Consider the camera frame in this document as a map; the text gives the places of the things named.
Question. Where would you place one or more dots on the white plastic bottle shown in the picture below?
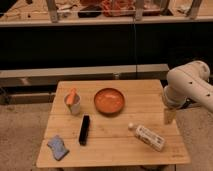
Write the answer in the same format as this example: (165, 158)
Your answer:
(147, 136)

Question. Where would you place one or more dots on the wooden folding table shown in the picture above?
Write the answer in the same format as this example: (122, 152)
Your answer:
(109, 141)

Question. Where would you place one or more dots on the long wooden bench beam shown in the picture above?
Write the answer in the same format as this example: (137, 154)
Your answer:
(51, 76)

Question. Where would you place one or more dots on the black rectangular brush block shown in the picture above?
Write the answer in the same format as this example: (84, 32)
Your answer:
(84, 130)

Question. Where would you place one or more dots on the blue sponge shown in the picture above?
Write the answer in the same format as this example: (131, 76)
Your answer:
(56, 144)

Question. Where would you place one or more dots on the white cup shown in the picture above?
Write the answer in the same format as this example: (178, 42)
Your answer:
(74, 108)

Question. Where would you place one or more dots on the orange carrot in cup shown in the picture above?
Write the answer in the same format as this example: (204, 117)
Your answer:
(71, 97)

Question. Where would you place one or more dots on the red cloth on shelf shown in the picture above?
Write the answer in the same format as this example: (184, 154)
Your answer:
(116, 8)

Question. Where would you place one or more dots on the orange round bowl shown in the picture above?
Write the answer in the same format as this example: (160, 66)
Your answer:
(109, 101)

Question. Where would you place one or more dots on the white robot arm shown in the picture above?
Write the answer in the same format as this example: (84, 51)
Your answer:
(188, 81)

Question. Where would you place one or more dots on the tan wooden end tool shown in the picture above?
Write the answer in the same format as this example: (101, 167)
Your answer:
(169, 115)

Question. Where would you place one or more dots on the black object on shelf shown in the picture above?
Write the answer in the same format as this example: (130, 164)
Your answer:
(90, 11)

